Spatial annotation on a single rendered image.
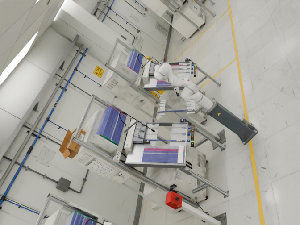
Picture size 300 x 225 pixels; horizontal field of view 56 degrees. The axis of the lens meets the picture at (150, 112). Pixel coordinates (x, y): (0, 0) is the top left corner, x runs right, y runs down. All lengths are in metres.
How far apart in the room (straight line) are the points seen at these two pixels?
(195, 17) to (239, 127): 4.43
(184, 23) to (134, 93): 3.65
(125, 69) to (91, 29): 2.16
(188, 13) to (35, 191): 5.44
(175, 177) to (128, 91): 1.64
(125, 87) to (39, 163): 1.73
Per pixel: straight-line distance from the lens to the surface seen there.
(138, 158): 3.47
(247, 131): 3.86
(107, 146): 3.43
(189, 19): 7.66
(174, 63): 4.93
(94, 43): 6.49
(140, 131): 3.67
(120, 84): 4.48
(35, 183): 4.52
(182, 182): 3.67
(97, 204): 4.83
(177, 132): 3.67
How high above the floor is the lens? 2.46
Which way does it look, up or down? 20 degrees down
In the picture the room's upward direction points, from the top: 57 degrees counter-clockwise
